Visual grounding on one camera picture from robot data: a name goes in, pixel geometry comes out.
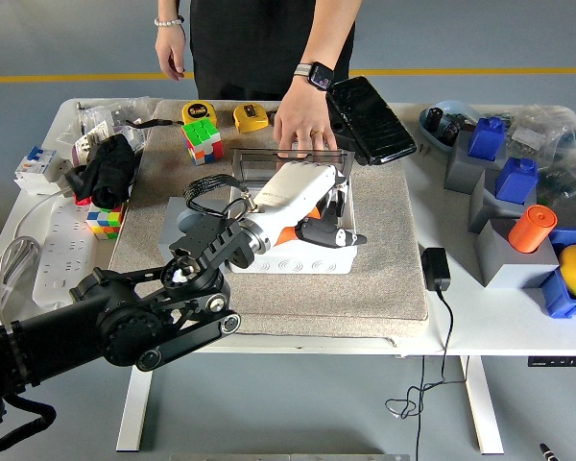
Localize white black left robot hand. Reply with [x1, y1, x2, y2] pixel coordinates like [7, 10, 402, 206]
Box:
[249, 160, 369, 250]

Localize person's right hand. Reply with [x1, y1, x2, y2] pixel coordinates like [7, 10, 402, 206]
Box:
[155, 21, 194, 82]

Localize person's left hand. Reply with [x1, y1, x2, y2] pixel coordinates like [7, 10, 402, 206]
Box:
[273, 76, 338, 155]

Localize clear hinged box lid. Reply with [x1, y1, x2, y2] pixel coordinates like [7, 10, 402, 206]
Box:
[228, 147, 355, 193]

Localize white electrical junction box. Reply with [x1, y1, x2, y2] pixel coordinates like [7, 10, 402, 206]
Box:
[224, 184, 358, 276]

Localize black smart watch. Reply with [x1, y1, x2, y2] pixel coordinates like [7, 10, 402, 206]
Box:
[293, 61, 336, 92]

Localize yellow tape measure black window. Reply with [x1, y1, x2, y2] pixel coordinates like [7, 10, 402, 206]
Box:
[232, 103, 271, 134]

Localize yellow tape measure 5m label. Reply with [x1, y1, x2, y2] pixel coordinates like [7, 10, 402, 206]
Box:
[180, 101, 217, 131]

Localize large black case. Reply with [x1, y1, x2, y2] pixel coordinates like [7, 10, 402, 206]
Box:
[324, 75, 419, 168]

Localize person's torso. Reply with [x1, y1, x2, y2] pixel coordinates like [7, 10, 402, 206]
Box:
[187, 0, 365, 102]

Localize white table leg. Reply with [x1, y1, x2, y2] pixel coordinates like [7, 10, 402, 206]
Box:
[459, 354, 505, 456]
[115, 352, 156, 453]

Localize black table control panel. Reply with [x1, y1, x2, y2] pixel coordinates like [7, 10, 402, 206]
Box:
[527, 355, 576, 369]

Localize large Rubik's cube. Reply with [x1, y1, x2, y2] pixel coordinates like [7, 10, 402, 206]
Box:
[180, 118, 225, 166]

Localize grey-brown mat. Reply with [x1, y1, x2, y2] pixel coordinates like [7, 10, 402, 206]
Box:
[98, 99, 431, 340]

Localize grey block with round hole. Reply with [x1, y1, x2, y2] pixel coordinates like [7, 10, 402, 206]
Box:
[156, 195, 231, 264]

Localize black capacitor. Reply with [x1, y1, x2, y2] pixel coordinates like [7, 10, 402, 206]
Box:
[424, 106, 445, 133]
[443, 119, 463, 146]

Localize black rolled cloth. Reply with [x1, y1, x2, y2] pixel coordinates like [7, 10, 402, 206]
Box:
[71, 133, 141, 211]

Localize purple white roll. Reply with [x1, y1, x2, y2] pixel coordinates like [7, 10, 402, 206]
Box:
[71, 136, 93, 167]

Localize light blue bowl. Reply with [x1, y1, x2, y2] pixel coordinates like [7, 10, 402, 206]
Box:
[420, 100, 484, 155]

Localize blue plastic bin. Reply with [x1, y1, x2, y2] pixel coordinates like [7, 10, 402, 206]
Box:
[539, 229, 576, 320]

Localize black power adapter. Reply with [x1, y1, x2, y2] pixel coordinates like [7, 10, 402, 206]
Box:
[420, 247, 453, 293]

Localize white plug adapter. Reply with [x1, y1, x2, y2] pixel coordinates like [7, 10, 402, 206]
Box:
[56, 158, 76, 186]

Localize black plug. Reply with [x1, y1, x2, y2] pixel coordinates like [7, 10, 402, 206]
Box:
[64, 165, 95, 201]

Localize grey holder block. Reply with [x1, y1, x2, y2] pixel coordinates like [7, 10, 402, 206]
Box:
[468, 168, 541, 235]
[444, 129, 508, 196]
[476, 220, 562, 290]

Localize white circuit breaker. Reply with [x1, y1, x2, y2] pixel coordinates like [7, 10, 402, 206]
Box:
[12, 144, 61, 195]

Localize small Rubik's cube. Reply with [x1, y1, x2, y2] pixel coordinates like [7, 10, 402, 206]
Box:
[85, 201, 126, 240]

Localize blue plastic bottle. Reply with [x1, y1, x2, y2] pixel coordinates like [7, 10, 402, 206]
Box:
[468, 116, 509, 160]
[495, 157, 540, 206]

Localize white power strip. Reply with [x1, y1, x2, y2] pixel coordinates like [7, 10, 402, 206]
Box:
[32, 191, 103, 308]

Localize clear plastic bags of parts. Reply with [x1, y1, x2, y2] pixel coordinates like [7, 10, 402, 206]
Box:
[501, 104, 576, 231]

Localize black wrist strap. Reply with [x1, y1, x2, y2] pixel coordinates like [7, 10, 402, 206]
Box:
[124, 118, 186, 130]

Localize black adapter cord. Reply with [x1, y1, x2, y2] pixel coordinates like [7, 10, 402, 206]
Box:
[385, 286, 471, 461]

